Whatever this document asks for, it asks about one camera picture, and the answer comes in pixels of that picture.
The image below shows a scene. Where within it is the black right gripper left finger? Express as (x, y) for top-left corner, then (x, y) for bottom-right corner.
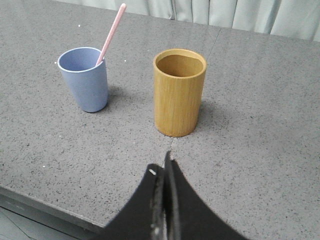
(93, 163), (165, 240)

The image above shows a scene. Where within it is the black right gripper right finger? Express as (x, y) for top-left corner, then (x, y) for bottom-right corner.
(163, 151), (246, 240)

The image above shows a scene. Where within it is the blue plastic cup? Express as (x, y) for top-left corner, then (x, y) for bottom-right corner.
(57, 47), (108, 113)

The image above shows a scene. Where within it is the bamboo cylinder holder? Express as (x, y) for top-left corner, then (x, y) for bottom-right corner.
(153, 48), (207, 137)

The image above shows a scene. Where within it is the pale green curtain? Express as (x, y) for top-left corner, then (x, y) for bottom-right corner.
(53, 0), (320, 42)

